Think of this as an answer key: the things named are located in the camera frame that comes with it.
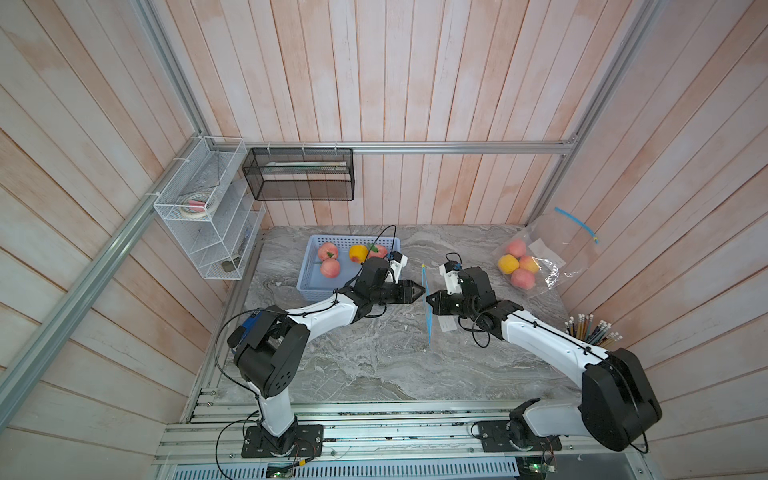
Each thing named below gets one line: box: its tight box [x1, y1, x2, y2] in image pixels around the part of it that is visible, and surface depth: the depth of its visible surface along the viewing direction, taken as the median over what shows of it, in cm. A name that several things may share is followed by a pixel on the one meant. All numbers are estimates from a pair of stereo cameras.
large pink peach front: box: [506, 238, 527, 258], surface depth 108 cm
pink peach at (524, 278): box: [511, 268, 537, 290], surface depth 99 cm
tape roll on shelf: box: [179, 192, 218, 218], surface depth 75 cm
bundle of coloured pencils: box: [565, 314, 623, 346], surface depth 80 cm
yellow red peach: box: [498, 254, 520, 274], surface depth 105 cm
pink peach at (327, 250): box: [318, 242, 339, 261], surface depth 109 cm
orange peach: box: [519, 256, 539, 273], surface depth 102 cm
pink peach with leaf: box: [320, 258, 341, 279], surface depth 106 cm
